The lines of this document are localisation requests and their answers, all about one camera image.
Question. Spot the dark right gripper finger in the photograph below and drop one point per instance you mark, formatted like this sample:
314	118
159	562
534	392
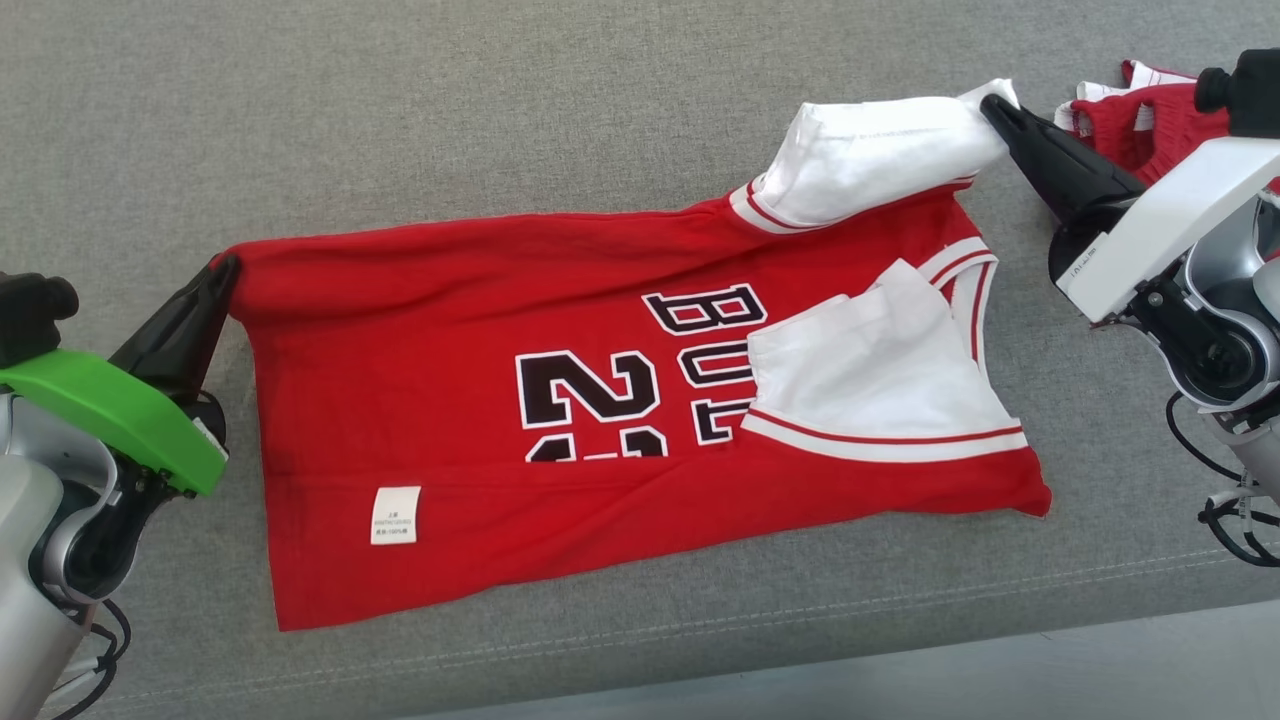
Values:
1050	180
1085	160

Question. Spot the grey fabric sofa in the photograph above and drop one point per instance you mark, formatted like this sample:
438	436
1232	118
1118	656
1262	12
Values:
500	100

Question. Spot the red Bulls shorts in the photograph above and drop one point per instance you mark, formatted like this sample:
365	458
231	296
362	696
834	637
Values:
1150	130

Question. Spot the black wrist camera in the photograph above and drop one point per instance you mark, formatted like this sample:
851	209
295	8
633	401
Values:
1250	95
30	315

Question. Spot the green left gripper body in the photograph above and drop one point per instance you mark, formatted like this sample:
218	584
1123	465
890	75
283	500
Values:
110	410

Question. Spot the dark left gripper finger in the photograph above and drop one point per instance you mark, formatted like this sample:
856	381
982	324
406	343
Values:
200	350
150	340

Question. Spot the red Bulls jersey white sleeves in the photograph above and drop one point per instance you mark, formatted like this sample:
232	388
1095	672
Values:
450	300

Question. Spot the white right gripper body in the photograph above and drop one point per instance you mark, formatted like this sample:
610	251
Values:
1170	220

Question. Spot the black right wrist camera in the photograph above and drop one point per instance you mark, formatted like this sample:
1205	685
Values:
1250	95

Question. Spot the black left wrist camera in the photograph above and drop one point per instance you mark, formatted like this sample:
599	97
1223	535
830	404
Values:
30	315

